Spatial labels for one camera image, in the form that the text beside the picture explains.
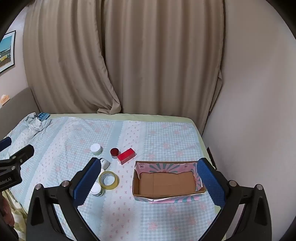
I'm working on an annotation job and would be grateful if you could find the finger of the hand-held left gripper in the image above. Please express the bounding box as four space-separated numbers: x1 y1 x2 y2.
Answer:
0 137 12 152
9 144 35 165

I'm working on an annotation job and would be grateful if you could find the patterned cardboard box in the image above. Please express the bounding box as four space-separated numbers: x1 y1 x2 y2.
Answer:
132 160 207 204

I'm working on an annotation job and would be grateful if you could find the blue checkered floral blanket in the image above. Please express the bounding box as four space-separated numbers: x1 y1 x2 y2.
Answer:
0 115 220 241

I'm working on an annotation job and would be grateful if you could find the white lid dark jar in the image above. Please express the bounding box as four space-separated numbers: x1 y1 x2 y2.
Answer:
90 183 104 197

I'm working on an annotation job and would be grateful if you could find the light green bed sheet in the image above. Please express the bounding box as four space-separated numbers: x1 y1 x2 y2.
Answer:
47 113 223 215

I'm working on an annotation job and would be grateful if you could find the beige upholstered headboard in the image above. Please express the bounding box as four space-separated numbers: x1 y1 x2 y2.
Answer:
0 87 41 142

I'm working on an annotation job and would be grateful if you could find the red rectangular box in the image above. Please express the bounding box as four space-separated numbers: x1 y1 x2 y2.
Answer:
117 148 136 165

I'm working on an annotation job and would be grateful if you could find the white lid green jar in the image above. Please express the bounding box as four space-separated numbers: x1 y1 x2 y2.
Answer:
90 143 103 156

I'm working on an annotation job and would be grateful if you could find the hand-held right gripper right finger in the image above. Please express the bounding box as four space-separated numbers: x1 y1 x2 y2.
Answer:
196 158 272 241

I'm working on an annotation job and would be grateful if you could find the crumpled pale quilt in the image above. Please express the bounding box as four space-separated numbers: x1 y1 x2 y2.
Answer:
22 112 52 132

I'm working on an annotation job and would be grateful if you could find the clear tape roll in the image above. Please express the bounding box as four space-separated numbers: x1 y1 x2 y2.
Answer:
99 171 120 190

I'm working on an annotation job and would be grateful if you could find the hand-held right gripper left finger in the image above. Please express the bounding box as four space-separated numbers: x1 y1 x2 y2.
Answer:
26 157 102 241

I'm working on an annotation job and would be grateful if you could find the framed wall poster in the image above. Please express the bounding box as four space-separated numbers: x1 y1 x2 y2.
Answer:
0 30 16 75

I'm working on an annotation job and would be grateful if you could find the pale yellow cloth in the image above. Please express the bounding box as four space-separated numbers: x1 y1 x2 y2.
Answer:
2 189 30 240

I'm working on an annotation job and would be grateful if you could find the person's left hand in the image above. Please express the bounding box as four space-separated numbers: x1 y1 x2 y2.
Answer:
0 193 15 230

